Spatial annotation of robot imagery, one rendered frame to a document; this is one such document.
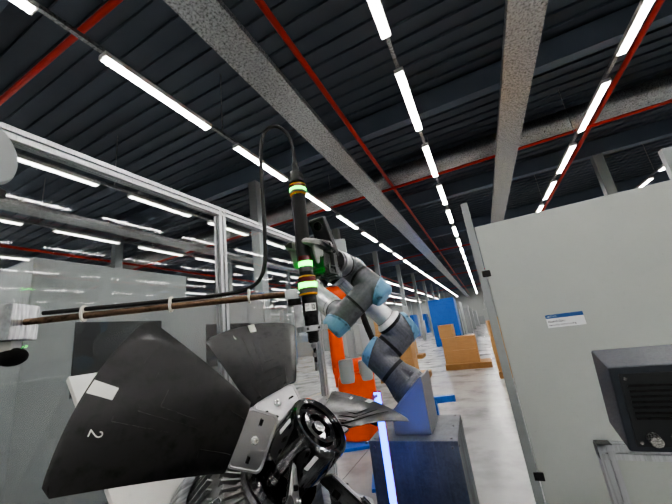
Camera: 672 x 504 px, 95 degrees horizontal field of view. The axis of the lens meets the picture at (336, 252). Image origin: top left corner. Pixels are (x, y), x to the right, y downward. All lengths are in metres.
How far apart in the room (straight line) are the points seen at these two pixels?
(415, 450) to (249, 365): 0.69
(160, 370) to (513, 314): 2.17
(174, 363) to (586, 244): 2.37
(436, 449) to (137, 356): 0.96
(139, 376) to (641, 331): 2.45
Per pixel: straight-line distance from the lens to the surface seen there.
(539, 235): 2.49
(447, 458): 1.24
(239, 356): 0.80
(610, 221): 2.58
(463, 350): 9.79
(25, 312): 0.90
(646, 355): 1.01
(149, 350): 0.57
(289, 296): 0.71
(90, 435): 0.55
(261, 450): 0.63
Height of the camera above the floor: 1.38
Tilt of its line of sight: 15 degrees up
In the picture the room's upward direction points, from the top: 8 degrees counter-clockwise
